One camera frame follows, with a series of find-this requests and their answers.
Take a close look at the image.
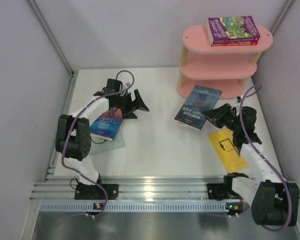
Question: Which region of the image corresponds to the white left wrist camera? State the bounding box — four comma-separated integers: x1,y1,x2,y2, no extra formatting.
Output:
121,82,131,90

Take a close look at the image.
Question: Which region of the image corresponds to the blue Jane Eyre book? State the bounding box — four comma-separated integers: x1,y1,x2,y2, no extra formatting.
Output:
90,107,123,141

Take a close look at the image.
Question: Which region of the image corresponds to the aluminium mounting rail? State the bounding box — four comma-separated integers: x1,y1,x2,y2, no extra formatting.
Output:
30,168,223,202

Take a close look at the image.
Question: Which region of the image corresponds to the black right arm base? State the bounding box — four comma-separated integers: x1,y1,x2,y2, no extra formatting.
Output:
206,172,248,201

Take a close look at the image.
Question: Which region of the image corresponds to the yellow hangman book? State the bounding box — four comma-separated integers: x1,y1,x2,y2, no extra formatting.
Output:
208,128,249,173

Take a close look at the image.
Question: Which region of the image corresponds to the pink three-tier shelf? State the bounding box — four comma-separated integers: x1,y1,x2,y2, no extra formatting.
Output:
177,24,274,99

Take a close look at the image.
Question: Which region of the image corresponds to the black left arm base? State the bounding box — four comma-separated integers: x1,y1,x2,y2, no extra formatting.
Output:
70,178,119,200

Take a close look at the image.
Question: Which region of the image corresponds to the perforated grey cable duct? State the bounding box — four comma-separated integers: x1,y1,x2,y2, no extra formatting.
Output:
40,201,243,214

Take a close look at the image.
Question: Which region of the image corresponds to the red 13-Storey Treehouse book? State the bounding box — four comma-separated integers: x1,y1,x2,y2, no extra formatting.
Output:
211,41,259,47

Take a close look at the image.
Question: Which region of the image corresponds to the dark blue Nineteen Eighty-Four book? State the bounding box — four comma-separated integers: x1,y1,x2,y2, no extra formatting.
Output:
174,85,223,131

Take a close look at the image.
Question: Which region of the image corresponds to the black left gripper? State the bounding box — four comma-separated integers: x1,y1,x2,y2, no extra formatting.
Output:
112,89,148,119

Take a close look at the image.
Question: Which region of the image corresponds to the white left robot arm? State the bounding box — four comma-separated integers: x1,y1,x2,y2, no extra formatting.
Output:
55,78,149,199

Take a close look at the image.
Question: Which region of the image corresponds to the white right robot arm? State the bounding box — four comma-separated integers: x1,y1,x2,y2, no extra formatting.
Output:
202,103,300,230

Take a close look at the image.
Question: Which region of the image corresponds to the purple 117-Storey Treehouse book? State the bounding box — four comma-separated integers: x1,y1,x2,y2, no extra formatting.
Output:
206,15,261,45

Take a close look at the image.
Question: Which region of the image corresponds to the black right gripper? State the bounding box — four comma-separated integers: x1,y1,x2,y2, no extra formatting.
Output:
201,103,242,133

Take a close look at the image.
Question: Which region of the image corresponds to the grey-green flat file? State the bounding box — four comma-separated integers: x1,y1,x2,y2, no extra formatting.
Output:
90,130,125,155

